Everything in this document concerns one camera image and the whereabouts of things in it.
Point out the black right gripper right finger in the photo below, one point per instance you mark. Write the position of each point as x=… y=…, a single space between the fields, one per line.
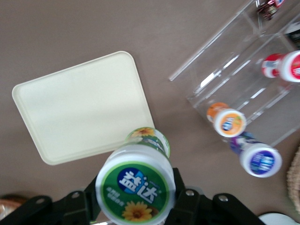
x=201 y=211

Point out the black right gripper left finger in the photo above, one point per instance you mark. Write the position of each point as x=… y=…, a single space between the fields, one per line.
x=65 y=208

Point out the green gum bottle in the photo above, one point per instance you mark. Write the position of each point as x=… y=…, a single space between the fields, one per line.
x=136 y=185

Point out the purple gum bottle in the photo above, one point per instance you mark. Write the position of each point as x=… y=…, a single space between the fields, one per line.
x=260 y=160

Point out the orange gum bottle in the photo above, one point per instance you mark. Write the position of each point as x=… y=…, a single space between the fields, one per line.
x=229 y=122

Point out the beige rectangular tray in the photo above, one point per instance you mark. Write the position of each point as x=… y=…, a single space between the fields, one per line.
x=82 y=105

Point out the red gum bottle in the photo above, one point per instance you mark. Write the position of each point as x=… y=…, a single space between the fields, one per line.
x=283 y=66

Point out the oval wicker basket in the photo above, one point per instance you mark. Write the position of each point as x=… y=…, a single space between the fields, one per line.
x=294 y=180

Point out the clear acrylic stepped stand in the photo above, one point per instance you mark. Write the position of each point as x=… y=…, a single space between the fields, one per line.
x=234 y=58

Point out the small black box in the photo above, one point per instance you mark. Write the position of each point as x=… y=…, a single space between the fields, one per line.
x=294 y=34

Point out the Snickers bar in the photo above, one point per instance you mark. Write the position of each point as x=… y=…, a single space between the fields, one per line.
x=269 y=9

